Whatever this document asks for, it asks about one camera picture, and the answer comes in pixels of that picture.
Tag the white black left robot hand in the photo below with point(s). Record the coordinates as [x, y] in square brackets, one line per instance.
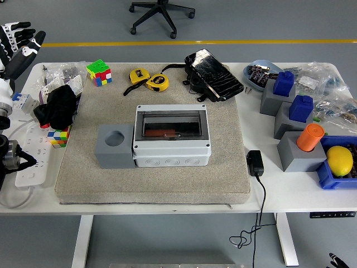
[19, 58]

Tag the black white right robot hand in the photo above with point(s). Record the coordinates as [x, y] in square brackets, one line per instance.
[338, 263]

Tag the clear hinged box lid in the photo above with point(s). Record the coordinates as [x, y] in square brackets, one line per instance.
[171, 120]

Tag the grey electrical junction box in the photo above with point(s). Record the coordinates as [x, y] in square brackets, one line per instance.
[173, 159]

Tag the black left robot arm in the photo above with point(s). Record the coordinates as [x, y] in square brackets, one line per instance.
[8, 156]

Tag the white circuit breaker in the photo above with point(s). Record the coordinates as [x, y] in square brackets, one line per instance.
[25, 103]

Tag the black table control panel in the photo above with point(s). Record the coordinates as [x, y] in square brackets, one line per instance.
[332, 215]

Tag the white table leg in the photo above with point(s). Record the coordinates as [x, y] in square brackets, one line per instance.
[287, 240]
[83, 240]

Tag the white label packets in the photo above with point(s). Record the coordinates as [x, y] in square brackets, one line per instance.
[75, 83]

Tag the black cloth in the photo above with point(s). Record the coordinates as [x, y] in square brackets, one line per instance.
[58, 106]

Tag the small red object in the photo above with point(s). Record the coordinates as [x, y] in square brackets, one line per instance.
[44, 126]

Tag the large colourful puzzle cube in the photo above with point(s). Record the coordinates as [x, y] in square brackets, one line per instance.
[97, 68]

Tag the blue plastic bin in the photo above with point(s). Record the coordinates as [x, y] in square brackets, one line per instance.
[326, 178]

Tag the small colourful puzzle cube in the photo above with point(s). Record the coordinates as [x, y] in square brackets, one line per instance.
[58, 136]

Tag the white power strip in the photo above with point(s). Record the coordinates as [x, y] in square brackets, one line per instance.
[39, 145]

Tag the yellow lemon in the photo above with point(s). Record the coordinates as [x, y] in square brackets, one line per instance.
[338, 160]

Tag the grey block with round hole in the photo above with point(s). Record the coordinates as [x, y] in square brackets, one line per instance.
[295, 162]
[114, 156]

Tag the yellow tape measure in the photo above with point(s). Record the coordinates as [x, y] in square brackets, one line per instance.
[138, 74]
[157, 82]

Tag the black power adapter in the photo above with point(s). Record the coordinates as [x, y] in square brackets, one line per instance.
[255, 163]

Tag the small green connector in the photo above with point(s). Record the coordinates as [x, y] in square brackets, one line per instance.
[316, 119]

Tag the black office chair base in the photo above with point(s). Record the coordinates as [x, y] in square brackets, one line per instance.
[161, 11]

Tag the grey holder block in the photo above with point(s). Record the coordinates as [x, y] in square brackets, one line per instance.
[269, 103]
[283, 123]

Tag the blue plastic block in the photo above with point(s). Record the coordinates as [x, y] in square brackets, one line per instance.
[299, 109]
[283, 83]

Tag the grey-brown fabric mat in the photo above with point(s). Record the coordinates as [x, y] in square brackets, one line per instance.
[167, 184]

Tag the light blue bowl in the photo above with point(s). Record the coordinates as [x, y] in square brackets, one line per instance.
[255, 83]

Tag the dark small packets pile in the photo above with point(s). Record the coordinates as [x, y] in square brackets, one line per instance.
[260, 74]

